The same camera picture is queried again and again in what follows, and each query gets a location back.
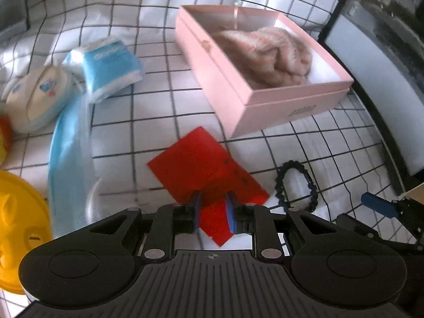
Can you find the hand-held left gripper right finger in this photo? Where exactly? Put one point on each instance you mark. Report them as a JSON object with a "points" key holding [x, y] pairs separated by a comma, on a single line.
{"points": [[231, 214]]}

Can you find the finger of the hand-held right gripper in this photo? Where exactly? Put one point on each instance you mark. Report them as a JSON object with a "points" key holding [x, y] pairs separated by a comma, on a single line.
{"points": [[376, 202], [351, 223]]}

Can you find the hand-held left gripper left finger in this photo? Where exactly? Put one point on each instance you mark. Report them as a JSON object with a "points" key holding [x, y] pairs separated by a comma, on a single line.
{"points": [[196, 211]]}

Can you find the red paper envelope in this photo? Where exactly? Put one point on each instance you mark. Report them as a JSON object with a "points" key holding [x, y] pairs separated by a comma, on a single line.
{"points": [[198, 162]]}

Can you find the pink cardboard box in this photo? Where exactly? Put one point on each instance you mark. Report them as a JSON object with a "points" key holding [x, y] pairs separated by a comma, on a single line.
{"points": [[232, 99]]}

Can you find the blue tissue packet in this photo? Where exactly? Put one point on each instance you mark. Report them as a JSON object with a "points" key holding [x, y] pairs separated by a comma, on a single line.
{"points": [[109, 69]]}

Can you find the white checkered bed sheet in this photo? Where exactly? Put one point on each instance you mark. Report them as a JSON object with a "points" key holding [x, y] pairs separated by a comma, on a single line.
{"points": [[159, 106]]}

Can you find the black framed white panel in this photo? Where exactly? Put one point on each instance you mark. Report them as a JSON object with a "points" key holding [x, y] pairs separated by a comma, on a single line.
{"points": [[364, 56]]}

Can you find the pink knitted cloth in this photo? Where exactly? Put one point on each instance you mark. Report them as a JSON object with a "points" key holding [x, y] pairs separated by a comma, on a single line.
{"points": [[271, 56]]}

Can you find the yellow plastic toy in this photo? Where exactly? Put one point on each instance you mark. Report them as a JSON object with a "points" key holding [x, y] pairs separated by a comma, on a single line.
{"points": [[20, 222]]}

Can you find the orange red toy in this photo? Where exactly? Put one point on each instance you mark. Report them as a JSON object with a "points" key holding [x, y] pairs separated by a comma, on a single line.
{"points": [[4, 139]]}

